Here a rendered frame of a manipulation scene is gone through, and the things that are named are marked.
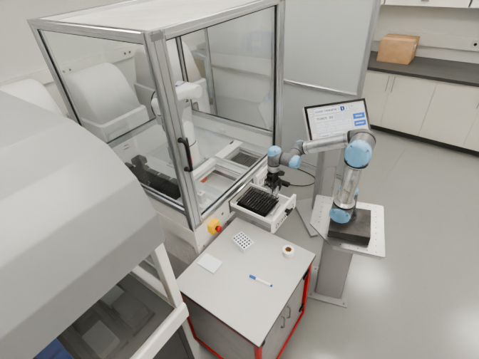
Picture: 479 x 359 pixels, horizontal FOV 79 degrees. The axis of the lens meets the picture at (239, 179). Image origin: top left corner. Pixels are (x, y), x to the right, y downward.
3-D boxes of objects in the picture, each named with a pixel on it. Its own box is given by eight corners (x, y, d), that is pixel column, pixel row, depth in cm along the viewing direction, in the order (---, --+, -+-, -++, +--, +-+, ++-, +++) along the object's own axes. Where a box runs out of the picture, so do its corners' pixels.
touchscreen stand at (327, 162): (354, 229, 284) (378, 137, 222) (311, 237, 279) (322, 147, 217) (332, 196, 323) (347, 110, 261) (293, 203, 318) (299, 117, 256)
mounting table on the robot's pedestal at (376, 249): (379, 218, 208) (383, 206, 201) (380, 269, 176) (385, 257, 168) (314, 206, 221) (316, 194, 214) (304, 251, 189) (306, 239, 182)
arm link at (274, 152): (279, 153, 163) (264, 149, 167) (278, 169, 170) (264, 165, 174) (284, 147, 169) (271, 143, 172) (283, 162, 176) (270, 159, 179)
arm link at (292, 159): (304, 150, 167) (286, 146, 172) (297, 161, 160) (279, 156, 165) (303, 162, 172) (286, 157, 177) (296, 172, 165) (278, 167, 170)
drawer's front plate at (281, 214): (295, 206, 197) (296, 194, 191) (273, 233, 180) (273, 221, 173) (293, 205, 198) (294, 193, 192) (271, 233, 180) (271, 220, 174)
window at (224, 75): (274, 148, 224) (276, 3, 165) (199, 216, 171) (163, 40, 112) (274, 148, 224) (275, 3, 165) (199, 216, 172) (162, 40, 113)
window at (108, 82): (187, 208, 163) (147, 43, 110) (186, 209, 162) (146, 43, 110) (98, 162, 205) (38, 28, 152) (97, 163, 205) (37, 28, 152)
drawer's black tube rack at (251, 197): (278, 204, 198) (279, 196, 194) (264, 220, 187) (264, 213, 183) (251, 192, 209) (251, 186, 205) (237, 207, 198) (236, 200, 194)
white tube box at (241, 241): (254, 246, 180) (254, 242, 178) (244, 253, 176) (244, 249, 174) (241, 235, 188) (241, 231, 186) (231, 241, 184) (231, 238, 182)
